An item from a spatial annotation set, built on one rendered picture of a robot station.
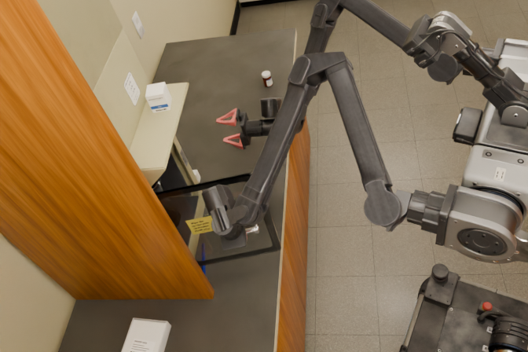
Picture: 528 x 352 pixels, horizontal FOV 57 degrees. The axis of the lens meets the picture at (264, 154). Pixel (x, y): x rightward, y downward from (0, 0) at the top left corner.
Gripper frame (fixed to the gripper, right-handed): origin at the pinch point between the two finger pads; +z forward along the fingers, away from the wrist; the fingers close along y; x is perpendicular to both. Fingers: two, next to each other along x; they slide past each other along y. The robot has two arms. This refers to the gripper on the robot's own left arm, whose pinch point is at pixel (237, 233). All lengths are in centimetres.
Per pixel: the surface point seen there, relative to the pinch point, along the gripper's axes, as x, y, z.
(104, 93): -20, -33, -38
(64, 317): -67, 13, 23
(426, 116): 104, -78, 169
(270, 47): 17, -98, 74
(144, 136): -16.5, -26.2, -22.3
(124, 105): -19.1, -33.5, -27.7
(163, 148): -11.2, -21.0, -24.6
